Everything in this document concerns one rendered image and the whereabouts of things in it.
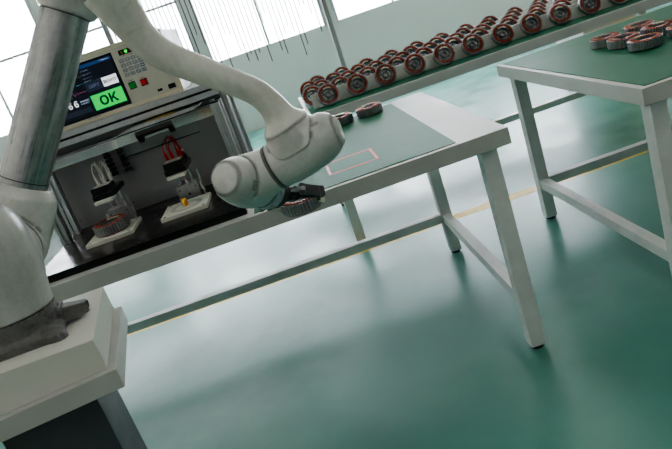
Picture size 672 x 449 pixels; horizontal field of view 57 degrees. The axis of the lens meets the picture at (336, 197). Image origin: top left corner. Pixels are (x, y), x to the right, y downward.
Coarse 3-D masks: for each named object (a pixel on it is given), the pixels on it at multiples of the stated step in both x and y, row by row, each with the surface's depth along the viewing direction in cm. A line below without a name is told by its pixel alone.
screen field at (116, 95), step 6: (108, 90) 198; (114, 90) 198; (120, 90) 198; (90, 96) 198; (96, 96) 198; (102, 96) 198; (108, 96) 199; (114, 96) 199; (120, 96) 199; (96, 102) 199; (102, 102) 199; (108, 102) 199; (114, 102) 199; (120, 102) 199; (96, 108) 199; (102, 108) 199
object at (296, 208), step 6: (306, 198) 160; (312, 198) 160; (288, 204) 160; (294, 204) 160; (300, 204) 159; (306, 204) 159; (312, 204) 160; (318, 204) 161; (282, 210) 163; (288, 210) 160; (294, 210) 160; (300, 210) 159; (306, 210) 160; (288, 216) 161; (294, 216) 161
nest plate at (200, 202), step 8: (208, 192) 205; (192, 200) 201; (200, 200) 198; (208, 200) 196; (168, 208) 202; (176, 208) 198; (184, 208) 194; (192, 208) 191; (200, 208) 191; (168, 216) 191; (176, 216) 191
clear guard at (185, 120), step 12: (180, 108) 201; (192, 108) 186; (144, 120) 202; (156, 120) 187; (168, 120) 180; (180, 120) 179; (192, 120) 179; (132, 132) 180; (156, 132) 178; (168, 132) 178; (180, 132) 177; (192, 132) 177; (120, 144) 178; (132, 144) 178; (144, 144) 177; (156, 144) 176; (120, 156) 176
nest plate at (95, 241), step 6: (132, 222) 199; (138, 222) 199; (126, 228) 194; (132, 228) 192; (114, 234) 192; (120, 234) 190; (126, 234) 190; (90, 240) 195; (96, 240) 192; (102, 240) 190; (108, 240) 190; (90, 246) 190
